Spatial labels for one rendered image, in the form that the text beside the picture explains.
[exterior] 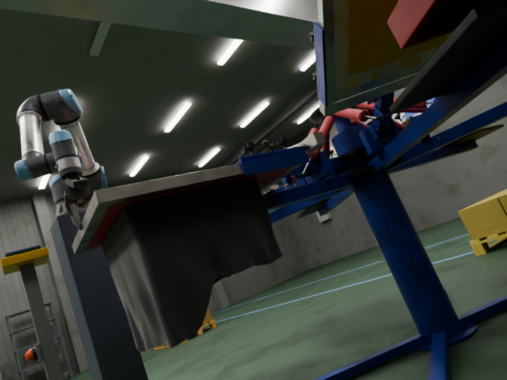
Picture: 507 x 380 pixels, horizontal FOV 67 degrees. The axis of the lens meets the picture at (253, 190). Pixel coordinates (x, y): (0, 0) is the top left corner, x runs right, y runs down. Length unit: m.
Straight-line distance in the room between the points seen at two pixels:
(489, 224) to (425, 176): 7.72
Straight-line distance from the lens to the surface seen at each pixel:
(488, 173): 11.24
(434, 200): 11.82
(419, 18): 1.03
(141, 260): 1.18
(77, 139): 1.95
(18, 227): 11.30
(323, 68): 1.42
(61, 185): 2.08
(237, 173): 1.29
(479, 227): 4.21
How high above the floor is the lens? 0.63
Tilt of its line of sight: 12 degrees up
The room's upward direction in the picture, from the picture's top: 22 degrees counter-clockwise
